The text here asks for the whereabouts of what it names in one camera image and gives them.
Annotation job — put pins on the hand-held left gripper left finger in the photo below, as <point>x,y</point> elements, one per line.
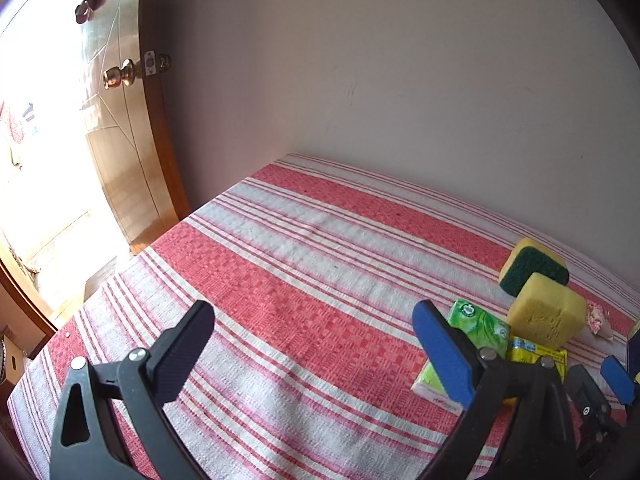
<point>185,345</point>

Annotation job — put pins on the metal door latch plate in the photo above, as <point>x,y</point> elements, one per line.
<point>156,62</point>

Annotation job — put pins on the yellow foil packet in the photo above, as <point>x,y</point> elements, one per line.
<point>530,350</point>

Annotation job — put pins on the cardboard box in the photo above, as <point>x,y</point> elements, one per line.
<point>12,360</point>

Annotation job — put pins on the brass door knob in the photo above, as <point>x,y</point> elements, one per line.
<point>120,75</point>

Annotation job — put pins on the green leaf print tissue pack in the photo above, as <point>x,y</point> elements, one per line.
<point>475,325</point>

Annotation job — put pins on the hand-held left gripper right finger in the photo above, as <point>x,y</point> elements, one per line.
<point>442,355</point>

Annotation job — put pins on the red white striped blanket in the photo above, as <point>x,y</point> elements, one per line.
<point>300,285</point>

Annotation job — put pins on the pink floral snack packet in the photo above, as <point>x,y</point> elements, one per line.
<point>597,317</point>

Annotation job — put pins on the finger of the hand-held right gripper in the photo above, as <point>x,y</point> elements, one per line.
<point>620,380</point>
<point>587,395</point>

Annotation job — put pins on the yellow sponge with green pad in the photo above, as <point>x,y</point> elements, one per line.
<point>522,270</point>

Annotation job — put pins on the wooden door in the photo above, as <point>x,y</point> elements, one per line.
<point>130,160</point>

